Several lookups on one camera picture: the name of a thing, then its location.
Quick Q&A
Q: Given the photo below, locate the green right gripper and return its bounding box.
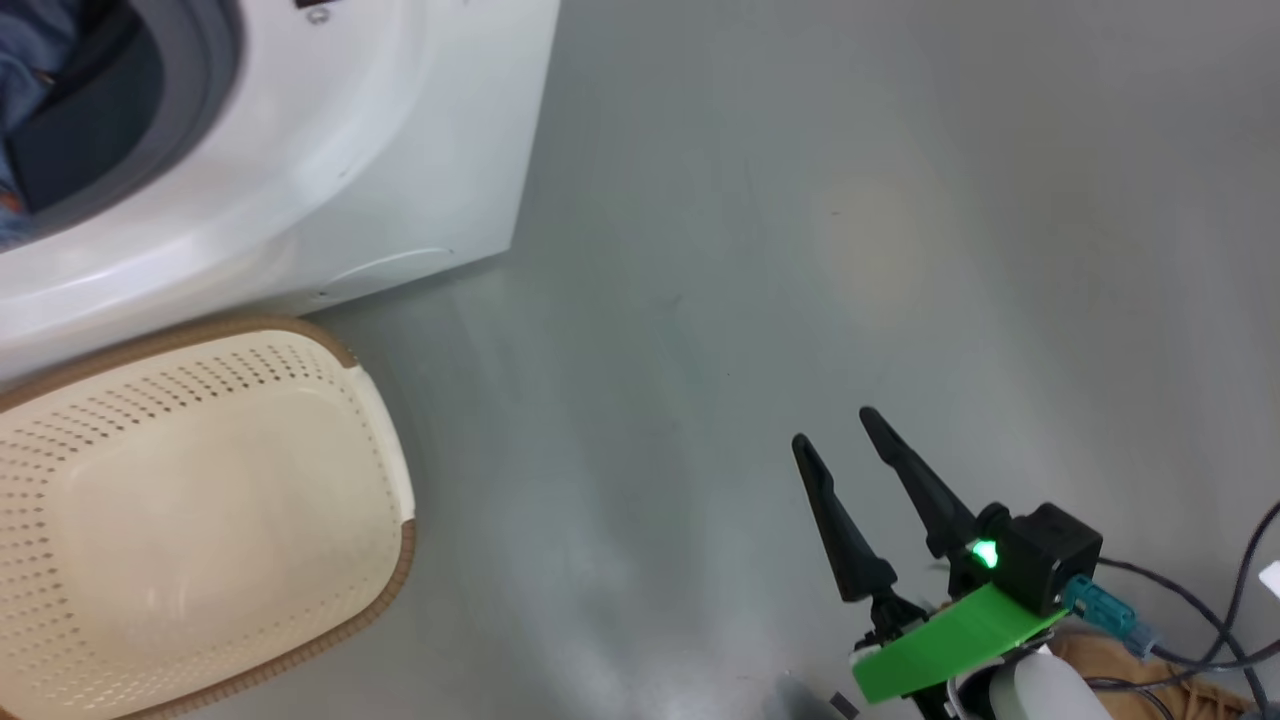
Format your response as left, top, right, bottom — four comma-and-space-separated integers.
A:
791, 405, 1069, 704

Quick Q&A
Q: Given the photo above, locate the blue cartoon print garment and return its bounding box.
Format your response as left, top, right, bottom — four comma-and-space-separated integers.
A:
0, 0, 86, 249

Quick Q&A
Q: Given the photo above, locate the white washing machine body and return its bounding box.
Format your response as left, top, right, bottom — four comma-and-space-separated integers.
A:
0, 0, 563, 386

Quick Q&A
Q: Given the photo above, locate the tan cloth garment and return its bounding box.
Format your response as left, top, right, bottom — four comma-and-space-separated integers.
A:
1050, 630, 1256, 720

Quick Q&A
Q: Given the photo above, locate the round white filter cover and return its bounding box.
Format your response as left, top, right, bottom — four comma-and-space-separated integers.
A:
325, 246, 459, 301

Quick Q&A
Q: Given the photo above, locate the cream perforated laundry basket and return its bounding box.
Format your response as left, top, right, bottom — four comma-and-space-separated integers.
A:
0, 315, 417, 720

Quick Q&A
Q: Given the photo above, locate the teal cable connector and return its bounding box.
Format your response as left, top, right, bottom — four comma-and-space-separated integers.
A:
1062, 575, 1161, 658

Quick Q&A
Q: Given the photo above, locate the thin black cable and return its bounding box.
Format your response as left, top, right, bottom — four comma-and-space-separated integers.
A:
1230, 500, 1280, 661
1095, 558, 1261, 701

